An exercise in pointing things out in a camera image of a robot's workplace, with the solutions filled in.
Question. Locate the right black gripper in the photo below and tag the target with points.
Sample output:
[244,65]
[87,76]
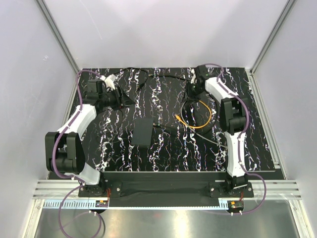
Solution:
[193,99]

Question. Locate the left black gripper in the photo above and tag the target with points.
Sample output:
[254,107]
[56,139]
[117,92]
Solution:
[127,100]

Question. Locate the black cable gold connector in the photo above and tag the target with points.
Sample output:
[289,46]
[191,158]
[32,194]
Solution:
[217,105]

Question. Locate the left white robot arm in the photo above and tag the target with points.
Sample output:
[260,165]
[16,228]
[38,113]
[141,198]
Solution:
[64,151]

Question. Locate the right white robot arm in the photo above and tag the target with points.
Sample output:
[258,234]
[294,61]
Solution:
[233,119]

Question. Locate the black marble pattern mat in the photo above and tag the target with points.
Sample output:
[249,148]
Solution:
[176,145]

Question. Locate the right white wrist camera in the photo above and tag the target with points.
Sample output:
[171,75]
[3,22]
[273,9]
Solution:
[193,77]

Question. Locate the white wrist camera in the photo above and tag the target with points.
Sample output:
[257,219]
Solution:
[193,77]
[109,81]

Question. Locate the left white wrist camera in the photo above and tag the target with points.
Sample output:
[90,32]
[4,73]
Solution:
[109,81]

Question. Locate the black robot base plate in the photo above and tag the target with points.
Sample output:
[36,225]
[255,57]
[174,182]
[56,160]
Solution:
[167,184]

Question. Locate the left aluminium frame post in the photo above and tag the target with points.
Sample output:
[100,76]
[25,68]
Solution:
[57,34]

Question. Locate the aluminium frame post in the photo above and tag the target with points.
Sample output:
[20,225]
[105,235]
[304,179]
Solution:
[275,30]
[57,34]

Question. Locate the aluminium front rail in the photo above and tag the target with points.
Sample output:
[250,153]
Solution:
[275,189]

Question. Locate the white slotted cable duct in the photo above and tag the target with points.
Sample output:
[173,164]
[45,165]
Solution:
[148,203]

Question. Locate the right aluminium frame post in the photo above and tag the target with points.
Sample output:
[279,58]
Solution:
[275,30]

